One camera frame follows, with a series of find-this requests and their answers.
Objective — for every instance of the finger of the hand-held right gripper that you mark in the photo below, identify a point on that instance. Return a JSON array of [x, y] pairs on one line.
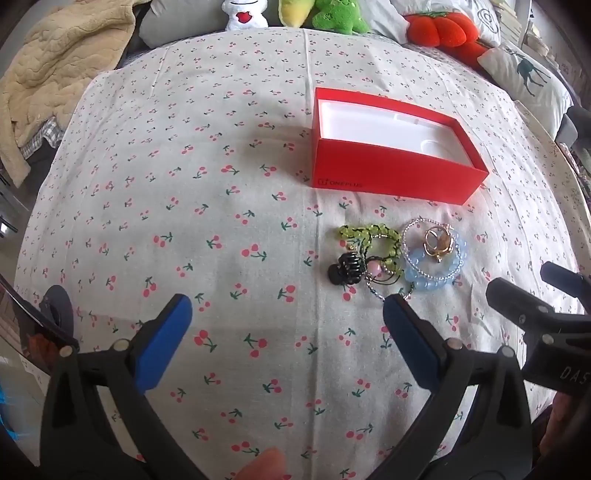
[[512, 297], [565, 278]]

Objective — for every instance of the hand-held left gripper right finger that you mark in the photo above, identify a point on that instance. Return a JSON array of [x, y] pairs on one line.
[[411, 341]]

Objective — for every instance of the black hair claw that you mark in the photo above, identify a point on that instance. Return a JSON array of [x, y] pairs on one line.
[[344, 270]]

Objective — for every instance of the person's left hand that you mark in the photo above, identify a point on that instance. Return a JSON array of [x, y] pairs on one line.
[[263, 466]]

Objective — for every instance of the cherry print cloth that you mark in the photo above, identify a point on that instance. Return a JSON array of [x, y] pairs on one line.
[[184, 207]]

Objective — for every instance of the red cardboard box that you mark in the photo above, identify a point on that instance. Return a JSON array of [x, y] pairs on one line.
[[392, 170]]

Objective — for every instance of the yellow green plush toy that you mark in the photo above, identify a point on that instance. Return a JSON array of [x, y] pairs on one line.
[[295, 11]]

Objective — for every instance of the white plush toy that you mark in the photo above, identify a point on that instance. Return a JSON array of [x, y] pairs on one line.
[[242, 16]]

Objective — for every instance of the deer print pillow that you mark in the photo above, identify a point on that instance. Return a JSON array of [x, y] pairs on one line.
[[526, 76]]

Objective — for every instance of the beige quilted blanket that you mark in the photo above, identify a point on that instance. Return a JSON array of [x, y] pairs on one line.
[[55, 60]]

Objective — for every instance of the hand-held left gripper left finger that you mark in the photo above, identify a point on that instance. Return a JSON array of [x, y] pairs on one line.
[[164, 346]]

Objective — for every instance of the white spiral print pillow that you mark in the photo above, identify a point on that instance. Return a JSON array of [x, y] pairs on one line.
[[482, 21]]

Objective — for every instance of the grey pillow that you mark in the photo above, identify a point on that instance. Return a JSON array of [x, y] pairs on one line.
[[180, 23]]

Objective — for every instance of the red tomato plush cushion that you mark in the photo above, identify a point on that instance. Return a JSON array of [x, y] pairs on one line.
[[438, 32]]

